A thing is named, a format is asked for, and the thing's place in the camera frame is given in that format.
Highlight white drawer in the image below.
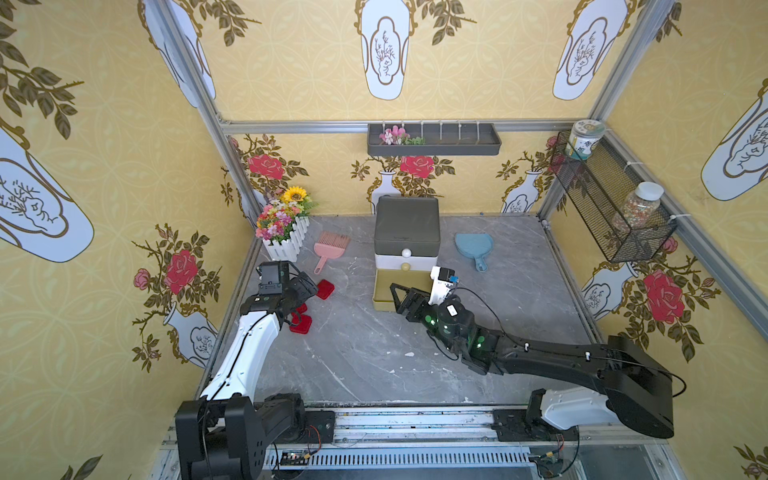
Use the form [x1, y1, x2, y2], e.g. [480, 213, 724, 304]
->
[375, 254, 437, 272]

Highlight grey top drawer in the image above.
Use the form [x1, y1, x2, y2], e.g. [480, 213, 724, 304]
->
[374, 239, 440, 257]

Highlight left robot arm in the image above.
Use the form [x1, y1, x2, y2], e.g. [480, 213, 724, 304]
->
[174, 266, 318, 479]

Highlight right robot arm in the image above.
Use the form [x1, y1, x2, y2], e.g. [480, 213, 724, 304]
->
[390, 283, 674, 439]

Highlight three-tier drawer cabinet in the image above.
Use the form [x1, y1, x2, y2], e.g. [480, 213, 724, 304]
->
[373, 196, 442, 274]

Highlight pink hand brush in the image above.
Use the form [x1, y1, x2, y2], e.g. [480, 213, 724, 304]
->
[313, 231, 350, 275]

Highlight flower planter white fence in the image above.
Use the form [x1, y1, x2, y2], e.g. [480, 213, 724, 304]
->
[255, 186, 314, 262]

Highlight blue dustpan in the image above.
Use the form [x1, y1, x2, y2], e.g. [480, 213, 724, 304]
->
[454, 233, 494, 272]

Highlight pink flowers on shelf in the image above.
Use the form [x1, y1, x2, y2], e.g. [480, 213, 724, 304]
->
[379, 125, 425, 145]

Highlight circuit board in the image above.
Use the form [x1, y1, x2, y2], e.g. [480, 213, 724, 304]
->
[276, 450, 310, 469]

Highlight labelled jar white lid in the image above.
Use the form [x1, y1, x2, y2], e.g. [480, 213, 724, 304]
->
[564, 119, 606, 160]

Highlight jar of colourful beads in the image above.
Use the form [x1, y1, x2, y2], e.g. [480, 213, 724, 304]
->
[612, 182, 665, 233]

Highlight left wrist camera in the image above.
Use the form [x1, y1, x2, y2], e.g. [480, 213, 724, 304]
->
[257, 260, 291, 296]

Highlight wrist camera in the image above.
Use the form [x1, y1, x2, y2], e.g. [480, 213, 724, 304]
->
[257, 260, 291, 296]
[428, 266, 458, 305]

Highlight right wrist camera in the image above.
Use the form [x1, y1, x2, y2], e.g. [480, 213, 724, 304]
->
[428, 266, 458, 305]

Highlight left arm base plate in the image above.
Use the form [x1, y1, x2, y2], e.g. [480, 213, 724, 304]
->
[278, 410, 336, 447]

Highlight aluminium rail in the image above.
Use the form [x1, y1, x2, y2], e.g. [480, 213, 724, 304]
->
[151, 405, 670, 479]

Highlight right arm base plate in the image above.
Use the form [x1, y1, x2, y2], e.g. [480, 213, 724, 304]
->
[491, 409, 579, 442]

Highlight grey wall shelf tray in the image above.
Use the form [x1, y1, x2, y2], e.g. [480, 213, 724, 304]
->
[367, 121, 502, 157]

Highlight black wire wall basket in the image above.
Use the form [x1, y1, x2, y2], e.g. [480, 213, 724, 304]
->
[550, 131, 677, 263]

